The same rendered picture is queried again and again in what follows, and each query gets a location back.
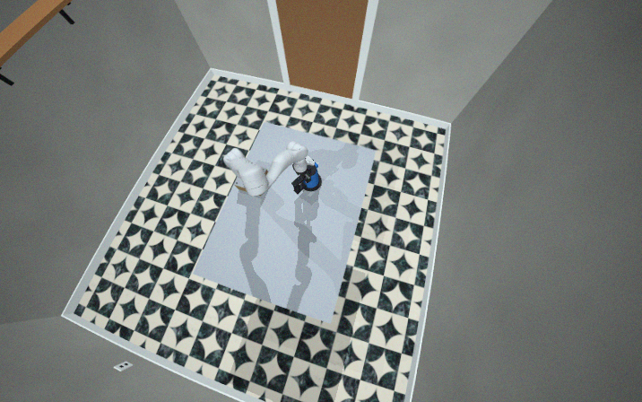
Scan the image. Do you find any blue kettle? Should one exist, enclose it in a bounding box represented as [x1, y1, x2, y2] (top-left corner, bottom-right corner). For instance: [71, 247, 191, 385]
[291, 163, 319, 194]

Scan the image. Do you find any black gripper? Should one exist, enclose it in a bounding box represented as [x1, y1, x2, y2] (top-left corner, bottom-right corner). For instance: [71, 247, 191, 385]
[295, 166, 311, 183]

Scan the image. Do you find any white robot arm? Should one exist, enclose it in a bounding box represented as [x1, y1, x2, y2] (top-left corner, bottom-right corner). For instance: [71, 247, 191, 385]
[223, 141, 315, 197]

